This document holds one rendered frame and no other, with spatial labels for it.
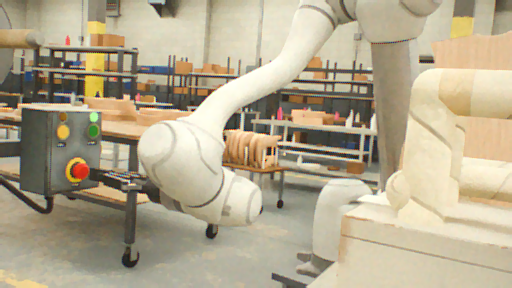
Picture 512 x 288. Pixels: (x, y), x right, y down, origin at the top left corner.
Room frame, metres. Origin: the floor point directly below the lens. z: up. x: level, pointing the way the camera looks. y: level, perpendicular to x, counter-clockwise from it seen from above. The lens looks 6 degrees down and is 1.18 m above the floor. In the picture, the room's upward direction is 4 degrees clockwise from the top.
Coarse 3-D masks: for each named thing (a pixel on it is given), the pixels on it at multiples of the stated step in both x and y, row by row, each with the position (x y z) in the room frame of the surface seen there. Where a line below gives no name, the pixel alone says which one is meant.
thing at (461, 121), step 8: (456, 120) 0.39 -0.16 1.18; (464, 120) 0.39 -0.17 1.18; (456, 128) 0.39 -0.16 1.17; (464, 128) 0.39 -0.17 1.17; (456, 136) 0.39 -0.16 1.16; (464, 136) 0.39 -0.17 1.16; (456, 144) 0.39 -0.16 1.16; (456, 152) 0.39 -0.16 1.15; (456, 160) 0.39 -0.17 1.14; (456, 168) 0.39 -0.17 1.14; (456, 176) 0.39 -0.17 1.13; (448, 184) 0.39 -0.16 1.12; (456, 184) 0.39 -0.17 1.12; (448, 192) 0.39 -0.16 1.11; (456, 192) 0.39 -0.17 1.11; (448, 200) 0.39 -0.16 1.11; (456, 200) 0.39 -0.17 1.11
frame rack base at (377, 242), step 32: (384, 192) 0.43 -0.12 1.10; (352, 224) 0.33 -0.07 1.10; (384, 224) 0.32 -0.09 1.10; (448, 224) 0.33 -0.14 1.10; (480, 224) 0.33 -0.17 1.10; (352, 256) 0.33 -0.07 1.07; (384, 256) 0.32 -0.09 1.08; (416, 256) 0.31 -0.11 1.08; (448, 256) 0.30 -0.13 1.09; (480, 256) 0.29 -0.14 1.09
